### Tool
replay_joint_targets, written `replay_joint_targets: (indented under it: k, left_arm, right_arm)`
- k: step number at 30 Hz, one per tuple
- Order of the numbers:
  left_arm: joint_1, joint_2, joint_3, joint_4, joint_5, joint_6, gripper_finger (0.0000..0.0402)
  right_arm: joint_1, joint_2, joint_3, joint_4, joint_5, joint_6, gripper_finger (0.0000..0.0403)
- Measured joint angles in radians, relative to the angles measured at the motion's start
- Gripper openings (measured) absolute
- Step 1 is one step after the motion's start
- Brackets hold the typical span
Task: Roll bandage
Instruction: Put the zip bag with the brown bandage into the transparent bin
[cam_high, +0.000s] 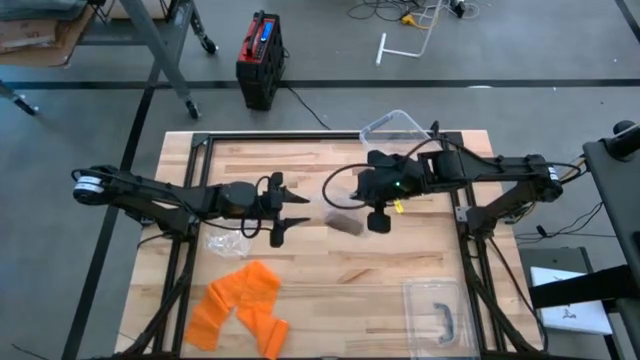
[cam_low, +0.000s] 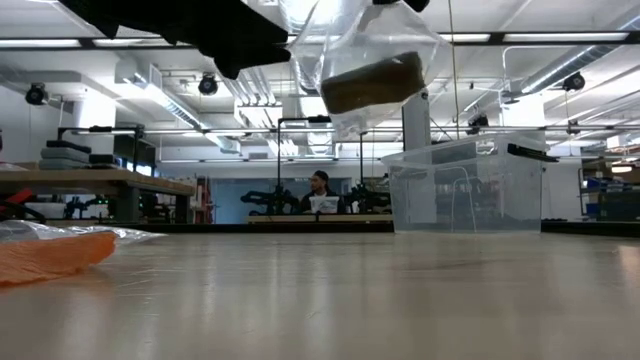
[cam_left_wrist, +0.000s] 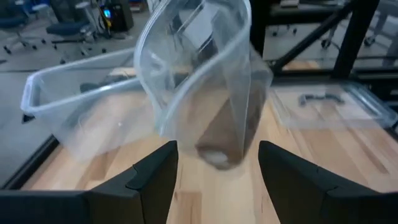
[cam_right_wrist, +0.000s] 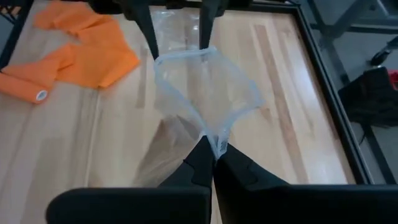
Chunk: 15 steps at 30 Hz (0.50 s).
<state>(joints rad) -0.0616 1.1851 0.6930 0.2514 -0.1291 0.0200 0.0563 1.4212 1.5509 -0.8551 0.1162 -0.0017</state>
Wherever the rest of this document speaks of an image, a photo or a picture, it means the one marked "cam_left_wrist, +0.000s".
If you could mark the clear plastic zip bag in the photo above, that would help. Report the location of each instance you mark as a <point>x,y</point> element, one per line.
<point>186,77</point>

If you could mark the clear plastic box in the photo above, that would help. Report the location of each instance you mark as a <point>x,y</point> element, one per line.
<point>77,102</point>

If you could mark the black computer tower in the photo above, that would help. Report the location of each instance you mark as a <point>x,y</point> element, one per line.
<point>119,15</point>

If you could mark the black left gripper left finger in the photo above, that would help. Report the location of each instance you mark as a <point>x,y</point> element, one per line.
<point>93,208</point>

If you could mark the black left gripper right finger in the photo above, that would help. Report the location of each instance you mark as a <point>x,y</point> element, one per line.
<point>326,205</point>

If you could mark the dark blue office chair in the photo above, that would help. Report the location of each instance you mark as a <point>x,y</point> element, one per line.
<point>66,28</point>
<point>12,23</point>

